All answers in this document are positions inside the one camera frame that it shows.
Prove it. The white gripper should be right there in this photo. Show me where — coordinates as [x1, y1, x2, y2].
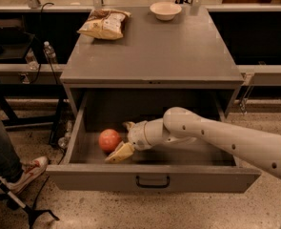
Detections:
[105, 121, 147, 163]

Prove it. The red apple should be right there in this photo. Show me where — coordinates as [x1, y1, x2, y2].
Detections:
[98, 129, 122, 153]

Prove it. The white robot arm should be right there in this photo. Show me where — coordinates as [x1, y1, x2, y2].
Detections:
[106, 107, 281, 179]

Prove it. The open gray top drawer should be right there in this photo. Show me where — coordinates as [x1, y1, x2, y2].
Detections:
[47, 89, 261, 193]

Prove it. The gray cabinet counter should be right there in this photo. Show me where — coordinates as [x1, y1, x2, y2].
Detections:
[61, 7, 243, 114]

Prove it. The plastic bottle on floor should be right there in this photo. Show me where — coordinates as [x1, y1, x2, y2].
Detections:
[58, 120, 73, 149]

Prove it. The white red sneaker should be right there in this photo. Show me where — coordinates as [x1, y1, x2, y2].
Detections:
[8, 156, 49, 195]

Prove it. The clear water bottle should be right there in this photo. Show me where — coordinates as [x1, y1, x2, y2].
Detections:
[44, 41, 58, 65]

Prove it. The yellow chip bag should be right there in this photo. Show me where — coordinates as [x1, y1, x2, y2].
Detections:
[77, 9, 131, 40]

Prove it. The black tripod stand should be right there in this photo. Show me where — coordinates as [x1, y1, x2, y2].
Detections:
[0, 180, 59, 229]

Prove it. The blue jeans leg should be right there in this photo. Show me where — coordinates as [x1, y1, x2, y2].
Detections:
[0, 120, 23, 183]

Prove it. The white bowl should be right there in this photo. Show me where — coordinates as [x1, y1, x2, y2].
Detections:
[150, 2, 182, 21]

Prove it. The black side table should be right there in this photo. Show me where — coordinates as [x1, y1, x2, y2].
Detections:
[0, 16, 66, 146]

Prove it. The black drawer handle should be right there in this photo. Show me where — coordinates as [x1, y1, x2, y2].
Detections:
[135, 176, 171, 189]

